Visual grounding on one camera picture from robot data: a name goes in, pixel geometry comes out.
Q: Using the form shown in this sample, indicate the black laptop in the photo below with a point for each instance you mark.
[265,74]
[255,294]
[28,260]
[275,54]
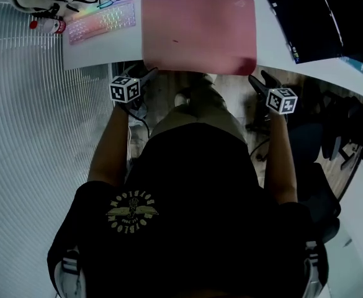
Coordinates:
[317,20]

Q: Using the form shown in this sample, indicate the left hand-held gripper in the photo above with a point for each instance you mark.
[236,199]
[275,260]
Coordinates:
[125,88]

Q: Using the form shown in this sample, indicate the person's right forearm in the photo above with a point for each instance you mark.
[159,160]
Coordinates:
[281,160]

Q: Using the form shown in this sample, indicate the person's black printed t-shirt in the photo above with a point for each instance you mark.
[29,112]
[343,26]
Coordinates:
[187,216]

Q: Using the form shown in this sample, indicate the clear bottle with red cap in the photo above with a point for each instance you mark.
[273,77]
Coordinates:
[48,25]

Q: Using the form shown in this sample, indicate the person's khaki trousers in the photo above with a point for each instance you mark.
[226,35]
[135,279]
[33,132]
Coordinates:
[201,110]

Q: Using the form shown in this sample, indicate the black office chair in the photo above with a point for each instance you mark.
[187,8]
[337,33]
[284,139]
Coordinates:
[320,172]

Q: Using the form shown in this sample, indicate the pink mouse pad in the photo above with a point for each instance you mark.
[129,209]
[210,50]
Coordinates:
[196,29]

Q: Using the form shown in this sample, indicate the person's white shoe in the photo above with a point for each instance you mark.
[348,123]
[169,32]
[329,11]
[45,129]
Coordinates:
[181,98]

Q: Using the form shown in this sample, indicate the pink backlit keyboard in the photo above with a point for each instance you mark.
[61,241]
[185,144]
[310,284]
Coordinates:
[102,22]

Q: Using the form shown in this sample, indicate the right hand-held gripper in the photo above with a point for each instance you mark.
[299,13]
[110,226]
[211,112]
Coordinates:
[280,99]

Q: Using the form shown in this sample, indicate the teal card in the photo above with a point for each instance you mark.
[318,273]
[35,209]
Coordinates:
[353,63]

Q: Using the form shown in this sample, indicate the person's left forearm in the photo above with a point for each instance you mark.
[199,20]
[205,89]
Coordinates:
[110,144]

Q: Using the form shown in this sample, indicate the white desk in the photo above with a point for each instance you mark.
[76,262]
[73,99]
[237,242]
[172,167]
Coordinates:
[100,50]

